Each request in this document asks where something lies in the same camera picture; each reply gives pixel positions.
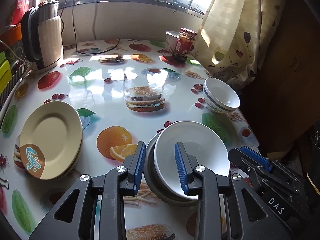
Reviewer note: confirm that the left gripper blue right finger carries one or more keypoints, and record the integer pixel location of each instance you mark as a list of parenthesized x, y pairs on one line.
[(188, 171)]

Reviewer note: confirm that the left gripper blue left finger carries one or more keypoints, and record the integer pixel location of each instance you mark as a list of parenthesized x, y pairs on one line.
[(131, 171)]

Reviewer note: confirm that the blue finger of the right gripper seen aside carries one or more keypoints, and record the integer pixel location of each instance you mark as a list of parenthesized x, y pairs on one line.
[(262, 161)]

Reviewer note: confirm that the large white bowl blue stripe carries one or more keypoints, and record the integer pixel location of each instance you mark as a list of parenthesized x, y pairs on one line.
[(199, 141)]

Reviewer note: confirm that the small white bowl blue stripe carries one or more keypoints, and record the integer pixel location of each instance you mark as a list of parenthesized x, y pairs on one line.
[(219, 96)]

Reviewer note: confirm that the cream plate blue logo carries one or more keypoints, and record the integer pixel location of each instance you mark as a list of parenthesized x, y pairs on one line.
[(50, 140)]

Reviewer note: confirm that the fruit-print tablecloth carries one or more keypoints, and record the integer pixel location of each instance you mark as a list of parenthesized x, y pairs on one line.
[(128, 87)]

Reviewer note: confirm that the red-labelled sauce jar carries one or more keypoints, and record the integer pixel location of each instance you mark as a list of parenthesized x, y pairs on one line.
[(184, 43)]

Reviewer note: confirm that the white cup container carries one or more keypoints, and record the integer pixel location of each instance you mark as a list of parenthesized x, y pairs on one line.
[(171, 40)]

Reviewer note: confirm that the cream heart-pattern curtain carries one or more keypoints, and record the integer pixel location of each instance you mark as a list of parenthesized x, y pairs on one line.
[(234, 36)]

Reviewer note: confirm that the striped storage tray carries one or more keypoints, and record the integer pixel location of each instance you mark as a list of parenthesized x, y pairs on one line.
[(12, 83)]

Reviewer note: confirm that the yellow-green box lower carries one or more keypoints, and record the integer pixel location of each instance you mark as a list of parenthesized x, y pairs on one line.
[(5, 75)]

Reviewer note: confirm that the green box upper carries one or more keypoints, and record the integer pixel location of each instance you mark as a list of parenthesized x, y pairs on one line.
[(2, 57)]

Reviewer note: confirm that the orange plastic basin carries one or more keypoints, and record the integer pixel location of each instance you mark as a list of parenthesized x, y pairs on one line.
[(12, 36)]

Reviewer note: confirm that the red gift bag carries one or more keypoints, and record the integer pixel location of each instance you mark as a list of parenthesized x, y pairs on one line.
[(21, 6)]

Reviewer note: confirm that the white electric kettle black handle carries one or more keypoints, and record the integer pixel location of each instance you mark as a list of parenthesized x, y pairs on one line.
[(41, 36)]

